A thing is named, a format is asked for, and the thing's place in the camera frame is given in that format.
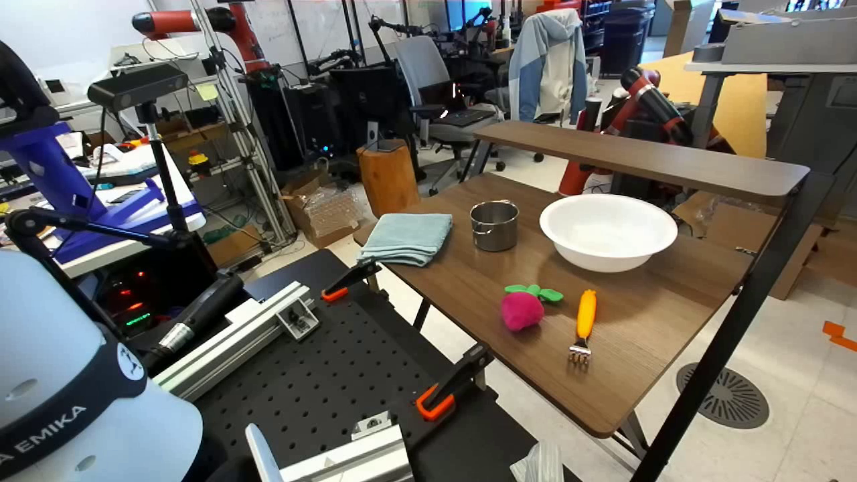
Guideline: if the pink and green plush toy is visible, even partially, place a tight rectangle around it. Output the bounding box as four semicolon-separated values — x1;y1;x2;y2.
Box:
502;285;565;333

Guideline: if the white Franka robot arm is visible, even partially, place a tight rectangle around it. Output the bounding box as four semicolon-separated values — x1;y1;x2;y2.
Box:
0;251;204;482

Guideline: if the red robot arm background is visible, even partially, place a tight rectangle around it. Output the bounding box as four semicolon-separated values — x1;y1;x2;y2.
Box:
133;0;270;73

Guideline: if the folded light blue towel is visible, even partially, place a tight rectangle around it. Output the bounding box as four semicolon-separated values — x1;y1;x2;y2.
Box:
363;214;453;268

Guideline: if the small grey metal pot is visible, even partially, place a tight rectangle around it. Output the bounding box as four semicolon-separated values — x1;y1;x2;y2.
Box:
469;198;520;251

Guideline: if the orange black clamp far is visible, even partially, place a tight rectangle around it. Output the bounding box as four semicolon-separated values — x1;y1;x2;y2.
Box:
321;261;380;304

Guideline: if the orange black clamp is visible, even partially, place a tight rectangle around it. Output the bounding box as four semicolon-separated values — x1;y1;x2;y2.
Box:
412;345;494;423
321;261;380;304

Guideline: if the wooden knife block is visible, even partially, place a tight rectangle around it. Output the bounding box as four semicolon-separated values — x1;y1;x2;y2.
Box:
357;122;419;217

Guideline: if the cardboard box on floor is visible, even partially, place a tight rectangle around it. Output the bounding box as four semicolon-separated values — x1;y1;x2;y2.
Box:
281;175;359;247

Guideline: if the grey office chair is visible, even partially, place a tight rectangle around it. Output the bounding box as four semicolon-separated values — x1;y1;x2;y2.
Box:
395;36;502;195

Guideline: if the black perforated breadboard base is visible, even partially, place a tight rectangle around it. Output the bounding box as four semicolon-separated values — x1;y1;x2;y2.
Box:
199;288;533;482

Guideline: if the orange black clamp near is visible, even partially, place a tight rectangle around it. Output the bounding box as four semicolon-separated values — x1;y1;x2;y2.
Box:
412;345;494;423

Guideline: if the white bowl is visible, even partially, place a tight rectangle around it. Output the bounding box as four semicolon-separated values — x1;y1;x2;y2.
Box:
540;193;679;273

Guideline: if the chair with blue white jacket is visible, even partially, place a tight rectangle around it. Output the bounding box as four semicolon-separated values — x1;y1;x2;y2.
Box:
510;9;590;122

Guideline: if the dark wooden shelf board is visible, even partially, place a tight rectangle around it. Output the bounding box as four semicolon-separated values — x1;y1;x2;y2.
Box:
474;122;810;198

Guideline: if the round floor drain grate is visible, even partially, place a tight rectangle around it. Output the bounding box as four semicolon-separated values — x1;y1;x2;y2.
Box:
700;369;771;430

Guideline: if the aluminium extrusion rail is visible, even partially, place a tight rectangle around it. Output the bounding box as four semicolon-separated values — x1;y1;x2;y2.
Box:
154;281;320;403

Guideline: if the yellow handled fork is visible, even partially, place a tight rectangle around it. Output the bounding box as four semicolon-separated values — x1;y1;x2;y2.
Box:
570;289;599;367

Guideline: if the black camera on stand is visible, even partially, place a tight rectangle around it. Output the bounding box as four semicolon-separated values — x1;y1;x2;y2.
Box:
86;64;187;233

